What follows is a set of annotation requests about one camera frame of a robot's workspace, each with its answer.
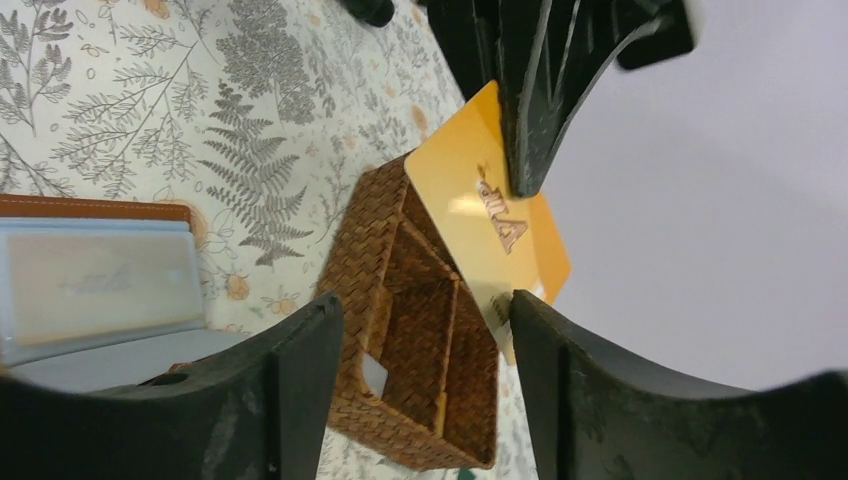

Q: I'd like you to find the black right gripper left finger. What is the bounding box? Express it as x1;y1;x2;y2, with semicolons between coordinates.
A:
86;293;344;479

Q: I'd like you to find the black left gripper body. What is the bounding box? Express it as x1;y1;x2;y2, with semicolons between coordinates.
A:
426;1;696;98

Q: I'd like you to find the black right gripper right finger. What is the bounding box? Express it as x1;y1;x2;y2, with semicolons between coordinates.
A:
510;290;756;479

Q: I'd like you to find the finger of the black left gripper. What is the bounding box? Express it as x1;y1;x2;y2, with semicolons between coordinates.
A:
497;1;663;198

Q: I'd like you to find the grey card in basket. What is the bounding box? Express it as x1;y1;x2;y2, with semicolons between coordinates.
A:
362;354;388;398

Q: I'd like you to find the yellow block in basket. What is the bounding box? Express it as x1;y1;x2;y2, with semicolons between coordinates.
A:
433;391;448;437

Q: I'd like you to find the brown woven divided basket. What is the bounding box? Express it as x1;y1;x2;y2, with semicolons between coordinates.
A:
317;158;499;471

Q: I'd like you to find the floral patterned table mat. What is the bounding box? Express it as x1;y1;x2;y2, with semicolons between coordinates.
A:
0;0;541;480

